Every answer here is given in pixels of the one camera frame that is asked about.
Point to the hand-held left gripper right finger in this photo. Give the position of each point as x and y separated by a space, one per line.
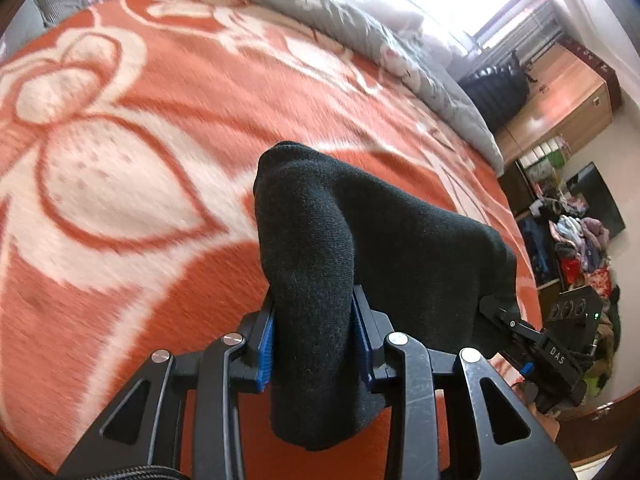
361 340

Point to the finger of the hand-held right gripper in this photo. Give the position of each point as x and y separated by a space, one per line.
505 322
525 369

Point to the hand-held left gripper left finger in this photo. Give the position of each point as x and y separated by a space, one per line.
265 355

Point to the black pants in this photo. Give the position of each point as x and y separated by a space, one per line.
320 270

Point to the person's right hand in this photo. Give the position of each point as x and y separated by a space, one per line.
547 422

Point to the dark low cabinet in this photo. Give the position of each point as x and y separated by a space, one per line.
537 250

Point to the red patterned cloth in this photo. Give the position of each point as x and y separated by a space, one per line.
590 280

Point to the pile of mixed clothes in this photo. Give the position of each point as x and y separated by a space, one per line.
580 235

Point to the orange floral blanket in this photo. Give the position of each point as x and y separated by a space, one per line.
150 260

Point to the black flat monitor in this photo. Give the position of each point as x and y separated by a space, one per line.
600 195

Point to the black puffer jacket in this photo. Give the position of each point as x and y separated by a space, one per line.
495 95

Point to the wooden wardrobe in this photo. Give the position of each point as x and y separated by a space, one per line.
560 100

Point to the white radiator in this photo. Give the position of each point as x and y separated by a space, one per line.
520 35

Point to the grey floral quilt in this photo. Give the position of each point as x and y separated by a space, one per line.
350 25

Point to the white pillow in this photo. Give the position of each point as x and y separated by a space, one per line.
400 15

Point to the grey padded cushion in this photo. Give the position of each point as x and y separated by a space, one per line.
60 2

